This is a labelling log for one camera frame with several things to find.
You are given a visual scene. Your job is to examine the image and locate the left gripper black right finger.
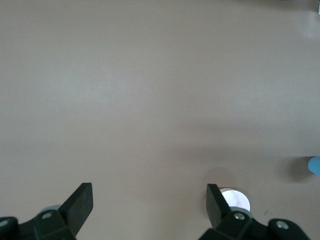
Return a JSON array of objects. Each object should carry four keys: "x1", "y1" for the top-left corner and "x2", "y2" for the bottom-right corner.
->
[{"x1": 198, "y1": 183, "x2": 311, "y2": 240}]

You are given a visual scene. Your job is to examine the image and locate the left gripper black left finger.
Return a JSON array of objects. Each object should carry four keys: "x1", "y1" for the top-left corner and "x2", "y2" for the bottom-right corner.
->
[{"x1": 0, "y1": 182, "x2": 94, "y2": 240}]

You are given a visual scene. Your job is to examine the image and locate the blue ribbed plastic cup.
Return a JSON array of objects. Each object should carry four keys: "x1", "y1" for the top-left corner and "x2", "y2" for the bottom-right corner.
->
[{"x1": 307, "y1": 156, "x2": 320, "y2": 176}]

